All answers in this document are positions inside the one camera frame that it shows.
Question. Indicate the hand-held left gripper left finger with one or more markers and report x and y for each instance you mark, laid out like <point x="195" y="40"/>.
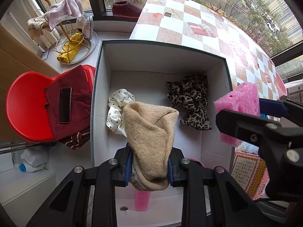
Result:
<point x="129" y="167"/>

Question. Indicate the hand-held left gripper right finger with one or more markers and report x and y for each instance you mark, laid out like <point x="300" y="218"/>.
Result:
<point x="171" y="172"/>

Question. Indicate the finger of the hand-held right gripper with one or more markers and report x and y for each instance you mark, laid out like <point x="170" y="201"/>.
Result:
<point x="272" y="107"/>
<point x="241" y="125"/>

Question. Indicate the pink sponge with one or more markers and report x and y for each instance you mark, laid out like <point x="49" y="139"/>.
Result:
<point x="142" y="201"/>
<point x="239" y="101"/>

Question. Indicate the beige knit hat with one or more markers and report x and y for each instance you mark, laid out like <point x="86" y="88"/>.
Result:
<point x="151" y="134"/>

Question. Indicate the cream polka dot scrunchie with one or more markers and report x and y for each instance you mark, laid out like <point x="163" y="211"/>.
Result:
<point x="116" y="115"/>

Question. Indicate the leopard print scrunchie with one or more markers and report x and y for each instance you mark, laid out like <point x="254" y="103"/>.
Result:
<point x="189" y="99"/>

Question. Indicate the white cardboard box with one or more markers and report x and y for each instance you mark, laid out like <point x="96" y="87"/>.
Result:
<point x="153" y="59"/>

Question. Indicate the pink plastic basin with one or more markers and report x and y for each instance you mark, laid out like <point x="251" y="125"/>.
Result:
<point x="281" y="85"/>

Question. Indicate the red patterned box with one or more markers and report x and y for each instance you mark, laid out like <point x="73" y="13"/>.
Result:
<point x="248" y="172"/>

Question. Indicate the maroon striped garment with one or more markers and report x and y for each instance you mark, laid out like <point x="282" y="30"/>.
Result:
<point x="75" y="139"/>

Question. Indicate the black smartphone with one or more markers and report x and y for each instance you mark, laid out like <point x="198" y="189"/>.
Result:
<point x="64" y="105"/>

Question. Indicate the white bottle with blue cap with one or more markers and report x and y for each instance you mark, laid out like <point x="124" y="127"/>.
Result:
<point x="33" y="162"/>

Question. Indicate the checkered printed tablecloth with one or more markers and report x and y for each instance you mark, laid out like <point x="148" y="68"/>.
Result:
<point x="189" y="23"/>

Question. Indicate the metal pole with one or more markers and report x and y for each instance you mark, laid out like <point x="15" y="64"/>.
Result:
<point x="11" y="147"/>

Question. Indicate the red plastic chair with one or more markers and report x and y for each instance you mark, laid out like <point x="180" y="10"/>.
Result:
<point x="26" y="99"/>

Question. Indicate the white round tray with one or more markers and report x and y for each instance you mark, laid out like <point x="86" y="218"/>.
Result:
<point x="91" y="45"/>

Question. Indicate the yellow folded umbrella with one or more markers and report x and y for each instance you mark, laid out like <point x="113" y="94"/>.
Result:
<point x="67" y="52"/>

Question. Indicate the grey slippers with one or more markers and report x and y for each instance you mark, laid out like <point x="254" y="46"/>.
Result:
<point x="86" y="27"/>

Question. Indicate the maroon knit slipper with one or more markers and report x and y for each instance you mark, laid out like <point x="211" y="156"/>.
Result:
<point x="125" y="9"/>

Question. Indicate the cream towel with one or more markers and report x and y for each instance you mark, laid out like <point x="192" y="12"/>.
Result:
<point x="35" y="24"/>

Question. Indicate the lavender towel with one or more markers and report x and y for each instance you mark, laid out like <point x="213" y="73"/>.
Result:
<point x="66" y="8"/>

